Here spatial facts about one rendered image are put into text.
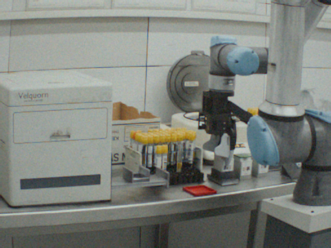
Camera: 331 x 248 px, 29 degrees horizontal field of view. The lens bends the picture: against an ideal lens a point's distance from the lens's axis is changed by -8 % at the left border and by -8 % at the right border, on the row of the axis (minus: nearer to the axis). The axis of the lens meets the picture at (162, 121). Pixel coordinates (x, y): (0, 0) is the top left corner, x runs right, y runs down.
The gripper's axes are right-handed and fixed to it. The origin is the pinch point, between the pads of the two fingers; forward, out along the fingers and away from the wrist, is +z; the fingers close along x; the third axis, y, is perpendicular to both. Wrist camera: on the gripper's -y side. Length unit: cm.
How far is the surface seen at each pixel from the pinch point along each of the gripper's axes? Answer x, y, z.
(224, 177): 2.8, 1.0, 4.3
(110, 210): 12.7, 39.4, 6.9
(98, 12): -52, 19, -39
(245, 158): 0.1, -7.5, 0.0
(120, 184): 7.0, 34.3, 2.1
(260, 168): 0.8, -12.9, 3.5
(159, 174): 2.3, 21.2, 1.5
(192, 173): -2.4, 8.5, 3.6
